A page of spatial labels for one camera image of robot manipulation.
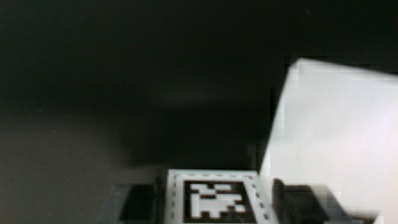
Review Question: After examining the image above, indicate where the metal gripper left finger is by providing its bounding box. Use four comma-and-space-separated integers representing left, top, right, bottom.
100, 184, 158, 224

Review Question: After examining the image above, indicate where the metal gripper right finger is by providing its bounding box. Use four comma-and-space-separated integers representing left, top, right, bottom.
272, 179, 362, 224

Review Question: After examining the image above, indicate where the small white tagged cube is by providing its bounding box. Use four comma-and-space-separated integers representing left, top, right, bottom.
163, 169, 279, 224

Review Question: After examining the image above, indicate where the long white chair side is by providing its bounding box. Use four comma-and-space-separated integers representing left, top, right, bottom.
259, 59, 398, 224

